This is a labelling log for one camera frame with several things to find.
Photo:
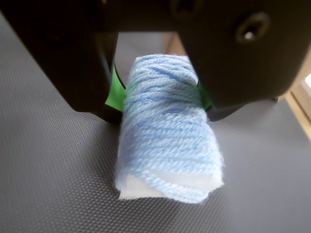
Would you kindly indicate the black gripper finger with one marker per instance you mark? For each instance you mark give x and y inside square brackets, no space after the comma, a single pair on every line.
[60,53]
[243,60]

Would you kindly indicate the blue yarn-wrapped block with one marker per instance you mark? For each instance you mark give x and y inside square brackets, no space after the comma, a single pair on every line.
[165,133]

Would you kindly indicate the open cardboard box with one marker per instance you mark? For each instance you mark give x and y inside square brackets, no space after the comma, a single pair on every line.
[170,43]

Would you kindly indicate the grey rubber mat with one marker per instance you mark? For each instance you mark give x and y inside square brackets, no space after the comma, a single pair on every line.
[48,182]

